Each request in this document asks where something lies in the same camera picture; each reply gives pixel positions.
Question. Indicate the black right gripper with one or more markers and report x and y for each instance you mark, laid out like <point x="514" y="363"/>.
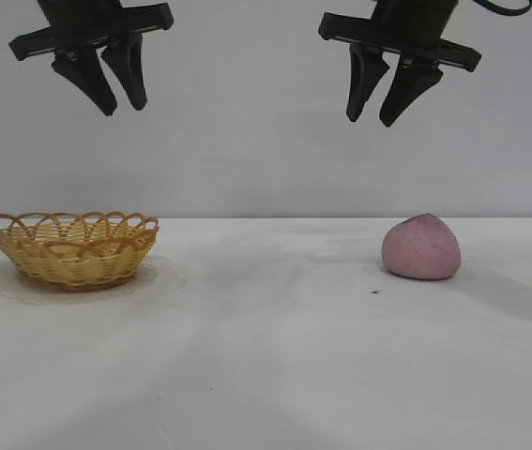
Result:
<point x="411" y="21"/>

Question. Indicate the pink peach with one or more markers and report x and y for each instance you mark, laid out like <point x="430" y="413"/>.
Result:
<point x="420" y="248"/>

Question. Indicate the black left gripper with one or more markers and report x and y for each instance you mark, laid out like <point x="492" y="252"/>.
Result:
<point x="82" y="19"/>

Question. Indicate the yellow woven wicker basket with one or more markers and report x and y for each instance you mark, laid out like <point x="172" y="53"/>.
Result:
<point x="73" y="267"/>

